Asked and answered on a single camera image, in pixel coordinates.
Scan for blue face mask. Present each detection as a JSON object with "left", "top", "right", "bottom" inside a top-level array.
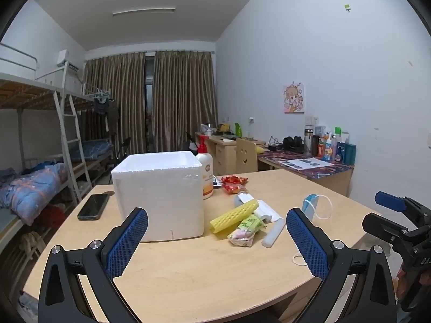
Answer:
[{"left": 301, "top": 194, "right": 334, "bottom": 222}]

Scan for white foam strip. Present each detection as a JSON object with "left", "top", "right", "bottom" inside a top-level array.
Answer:
[{"left": 262, "top": 219, "right": 286, "bottom": 249}]

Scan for white tissue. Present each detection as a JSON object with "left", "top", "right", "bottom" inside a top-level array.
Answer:
[{"left": 238, "top": 192, "right": 281, "bottom": 223}]

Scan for green tissue pack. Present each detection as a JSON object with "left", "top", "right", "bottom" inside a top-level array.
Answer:
[{"left": 227, "top": 214, "right": 265, "bottom": 247}]

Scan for grey sock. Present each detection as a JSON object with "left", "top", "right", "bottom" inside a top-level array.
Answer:
[{"left": 234, "top": 195, "right": 243, "bottom": 207}]

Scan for person's right hand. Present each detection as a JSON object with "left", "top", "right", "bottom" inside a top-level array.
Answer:
[{"left": 396, "top": 263, "right": 431, "bottom": 300}]

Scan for patterned cloth covered desk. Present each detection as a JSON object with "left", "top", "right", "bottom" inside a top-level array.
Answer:
[{"left": 258, "top": 151, "right": 354, "bottom": 197}]

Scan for teal box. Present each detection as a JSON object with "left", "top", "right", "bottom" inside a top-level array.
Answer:
[{"left": 343, "top": 143, "right": 356, "bottom": 166}]

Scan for white rubber band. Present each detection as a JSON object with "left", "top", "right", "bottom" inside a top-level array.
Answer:
[{"left": 292, "top": 252, "right": 307, "bottom": 267}]

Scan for green cap white bottle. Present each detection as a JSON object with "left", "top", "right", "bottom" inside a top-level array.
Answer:
[{"left": 332, "top": 127, "right": 342, "bottom": 161}]

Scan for black smartphone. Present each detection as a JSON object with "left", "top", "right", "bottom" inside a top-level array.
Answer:
[{"left": 77, "top": 193, "right": 109, "bottom": 221}]

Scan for printed paper sheet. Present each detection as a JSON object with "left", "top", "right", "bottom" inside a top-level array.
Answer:
[{"left": 279, "top": 157, "right": 333, "bottom": 171}]

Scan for blue patterned quilt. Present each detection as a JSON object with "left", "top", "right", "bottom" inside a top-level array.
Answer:
[{"left": 1, "top": 163, "right": 68, "bottom": 225}]

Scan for steel thermos flask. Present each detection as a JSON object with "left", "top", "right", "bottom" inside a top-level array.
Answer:
[{"left": 304, "top": 125, "right": 313, "bottom": 153}]

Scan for wooden smiley chair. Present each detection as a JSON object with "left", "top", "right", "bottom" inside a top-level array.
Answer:
[{"left": 236, "top": 139, "right": 258, "bottom": 174}]

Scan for white metal bunk bed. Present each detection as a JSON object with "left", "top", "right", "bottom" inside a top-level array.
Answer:
[{"left": 1, "top": 43, "right": 113, "bottom": 249}]

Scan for orange snack packet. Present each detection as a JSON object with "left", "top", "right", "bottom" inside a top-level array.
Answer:
[{"left": 221, "top": 175, "right": 248, "bottom": 185}]

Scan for red snack packet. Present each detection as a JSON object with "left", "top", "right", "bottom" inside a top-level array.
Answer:
[{"left": 222, "top": 184, "right": 247, "bottom": 195}]

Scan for white styrofoam box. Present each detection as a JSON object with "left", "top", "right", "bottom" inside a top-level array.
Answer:
[{"left": 111, "top": 151, "right": 204, "bottom": 242}]

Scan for black folding chair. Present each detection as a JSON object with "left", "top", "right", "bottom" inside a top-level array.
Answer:
[{"left": 115, "top": 137, "right": 131, "bottom": 163}]

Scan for blue white sachet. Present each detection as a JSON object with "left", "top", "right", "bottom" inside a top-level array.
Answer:
[{"left": 213, "top": 176, "right": 222, "bottom": 188}]

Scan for wooden desk with drawers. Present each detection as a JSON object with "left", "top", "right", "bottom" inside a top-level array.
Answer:
[{"left": 206, "top": 136, "right": 265, "bottom": 176}]

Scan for white lotion pump bottle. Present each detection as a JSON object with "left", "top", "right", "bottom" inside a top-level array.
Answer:
[{"left": 197, "top": 135, "right": 214, "bottom": 200}]

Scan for hanging dark clothes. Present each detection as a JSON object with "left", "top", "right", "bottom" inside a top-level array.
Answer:
[{"left": 93, "top": 97, "right": 120, "bottom": 135}]

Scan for brown curtains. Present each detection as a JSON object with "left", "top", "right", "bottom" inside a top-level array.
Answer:
[{"left": 84, "top": 50, "right": 218, "bottom": 154}]

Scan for white air conditioner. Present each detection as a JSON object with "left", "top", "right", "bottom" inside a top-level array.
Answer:
[{"left": 56, "top": 50, "right": 80, "bottom": 72}]

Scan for ceiling tube light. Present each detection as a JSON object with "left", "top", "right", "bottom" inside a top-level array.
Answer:
[{"left": 112, "top": 7, "right": 176, "bottom": 17}]

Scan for anime wall poster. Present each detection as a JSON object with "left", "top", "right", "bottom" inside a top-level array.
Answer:
[{"left": 283, "top": 82, "right": 305, "bottom": 114}]

